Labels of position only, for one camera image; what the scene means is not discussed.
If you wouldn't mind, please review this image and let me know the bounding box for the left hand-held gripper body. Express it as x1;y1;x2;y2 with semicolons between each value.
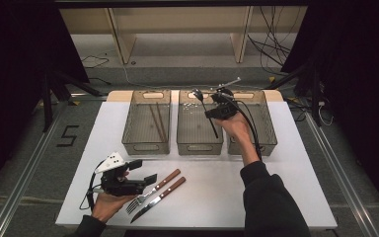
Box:
94;151;146;198

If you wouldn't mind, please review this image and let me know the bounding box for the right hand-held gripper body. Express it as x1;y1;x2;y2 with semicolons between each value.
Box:
211;77;242;120

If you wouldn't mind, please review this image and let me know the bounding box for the wooden handled fork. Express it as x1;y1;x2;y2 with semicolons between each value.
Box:
125;168;182;215

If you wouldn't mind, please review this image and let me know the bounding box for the metal spoon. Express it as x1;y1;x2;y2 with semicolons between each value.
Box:
191;88;219;139

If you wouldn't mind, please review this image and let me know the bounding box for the wooden handled knife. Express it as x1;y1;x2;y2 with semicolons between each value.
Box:
130;176;188;225

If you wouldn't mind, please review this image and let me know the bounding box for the smoky clear plastic bin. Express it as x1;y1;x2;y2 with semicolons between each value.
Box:
224;89;278;157
121;89;172;156
176;89;225;156

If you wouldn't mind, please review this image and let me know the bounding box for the person's left hand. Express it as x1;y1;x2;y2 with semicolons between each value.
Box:
91;192;137;224

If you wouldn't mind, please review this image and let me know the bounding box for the person's right hand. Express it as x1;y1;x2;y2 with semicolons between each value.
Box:
215;113;255;147

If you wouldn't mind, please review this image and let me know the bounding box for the white table sheet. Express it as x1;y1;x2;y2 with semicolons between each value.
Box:
54;100;339;230

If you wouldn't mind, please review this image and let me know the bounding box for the black metal stand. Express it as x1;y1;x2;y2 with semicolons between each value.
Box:
40;70;103;132
265;55;324;127

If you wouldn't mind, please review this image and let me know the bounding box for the light wooden shelf unit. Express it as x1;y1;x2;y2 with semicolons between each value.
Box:
58;6;309;65

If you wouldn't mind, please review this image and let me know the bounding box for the dark curtain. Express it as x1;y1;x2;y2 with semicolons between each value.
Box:
280;0;379;218
0;0;91;202

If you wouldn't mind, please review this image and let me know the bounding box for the bundle of black cables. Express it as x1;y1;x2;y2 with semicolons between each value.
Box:
247;6;302;75

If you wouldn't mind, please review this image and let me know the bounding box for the white plug with cable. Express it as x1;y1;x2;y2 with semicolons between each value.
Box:
317;100;335;127

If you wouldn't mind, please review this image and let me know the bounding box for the metal floor rail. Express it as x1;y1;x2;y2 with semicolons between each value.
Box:
0;98;72;237
304;112;379;237

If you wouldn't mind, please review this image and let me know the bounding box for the black floor cable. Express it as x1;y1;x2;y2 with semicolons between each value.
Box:
80;54;111;69

